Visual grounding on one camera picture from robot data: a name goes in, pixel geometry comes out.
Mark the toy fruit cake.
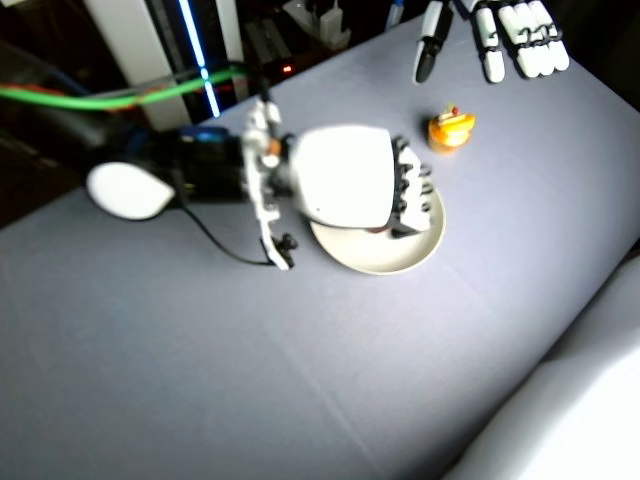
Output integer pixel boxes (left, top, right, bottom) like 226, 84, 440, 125
427, 101, 478, 156

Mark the cream round plate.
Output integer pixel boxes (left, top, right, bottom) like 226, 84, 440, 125
308, 187, 447, 277

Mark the black device with red light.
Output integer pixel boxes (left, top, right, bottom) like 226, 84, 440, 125
243, 17, 321, 86

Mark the white power adapter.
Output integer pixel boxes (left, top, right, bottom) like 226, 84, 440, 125
318, 0, 352, 51

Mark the grey table cloth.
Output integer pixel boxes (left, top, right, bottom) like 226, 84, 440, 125
0, 12, 640, 480

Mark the blue light strip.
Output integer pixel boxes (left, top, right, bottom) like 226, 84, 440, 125
177, 0, 222, 118

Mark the white pillar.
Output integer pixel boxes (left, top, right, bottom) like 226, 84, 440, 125
82, 0, 194, 131

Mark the thin black cable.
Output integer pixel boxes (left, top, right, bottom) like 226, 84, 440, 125
174, 197, 279, 267

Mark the green cable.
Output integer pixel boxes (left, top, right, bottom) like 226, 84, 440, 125
0, 67, 250, 112

